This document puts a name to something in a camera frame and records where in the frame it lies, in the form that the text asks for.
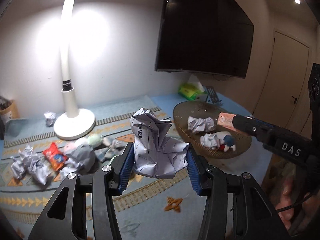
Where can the green tissue pack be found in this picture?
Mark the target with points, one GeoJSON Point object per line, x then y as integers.
{"type": "Point", "coordinates": [193, 90]}

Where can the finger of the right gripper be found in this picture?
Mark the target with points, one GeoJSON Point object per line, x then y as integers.
{"type": "Point", "coordinates": [252, 126]}

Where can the orange small carton box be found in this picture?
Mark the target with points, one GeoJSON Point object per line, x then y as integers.
{"type": "Point", "coordinates": [226, 120]}

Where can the patterned teal woven mat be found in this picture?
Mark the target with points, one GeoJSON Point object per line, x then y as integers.
{"type": "Point", "coordinates": [149, 208]}

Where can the person's hand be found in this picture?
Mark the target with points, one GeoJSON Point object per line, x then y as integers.
{"type": "Point", "coordinates": [282, 178]}

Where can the white blue red plush toy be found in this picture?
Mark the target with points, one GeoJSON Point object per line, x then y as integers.
{"type": "Point", "coordinates": [226, 142]}

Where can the grey crumpled paper on plush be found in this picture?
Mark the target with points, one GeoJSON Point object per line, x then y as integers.
{"type": "Point", "coordinates": [80, 161]}

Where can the brown woven tray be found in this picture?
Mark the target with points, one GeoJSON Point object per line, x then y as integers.
{"type": "Point", "coordinates": [197, 109]}

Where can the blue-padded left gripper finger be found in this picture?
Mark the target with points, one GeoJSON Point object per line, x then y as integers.
{"type": "Point", "coordinates": [64, 216]}

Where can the paper ball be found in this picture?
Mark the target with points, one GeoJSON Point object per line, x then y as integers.
{"type": "Point", "coordinates": [210, 140]}
{"type": "Point", "coordinates": [39, 170]}
{"type": "Point", "coordinates": [20, 163]}
{"type": "Point", "coordinates": [198, 125]}

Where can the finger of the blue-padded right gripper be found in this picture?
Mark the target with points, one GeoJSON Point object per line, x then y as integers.
{"type": "Point", "coordinates": [254, 217]}

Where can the black phone stand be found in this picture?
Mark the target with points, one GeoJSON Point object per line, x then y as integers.
{"type": "Point", "coordinates": [212, 96]}

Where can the pink green dango plush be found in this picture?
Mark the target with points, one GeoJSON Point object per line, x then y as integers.
{"type": "Point", "coordinates": [73, 145]}

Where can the small crumpled paper by lamp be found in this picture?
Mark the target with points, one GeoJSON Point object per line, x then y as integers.
{"type": "Point", "coordinates": [50, 118]}

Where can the white room door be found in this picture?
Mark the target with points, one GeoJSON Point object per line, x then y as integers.
{"type": "Point", "coordinates": [284, 82]}

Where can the large paper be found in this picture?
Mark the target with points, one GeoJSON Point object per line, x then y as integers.
{"type": "Point", "coordinates": [156, 154]}

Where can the orange snack bag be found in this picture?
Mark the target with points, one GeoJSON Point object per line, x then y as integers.
{"type": "Point", "coordinates": [54, 156]}

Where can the black wall monitor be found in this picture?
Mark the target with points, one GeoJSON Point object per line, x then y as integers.
{"type": "Point", "coordinates": [204, 36]}

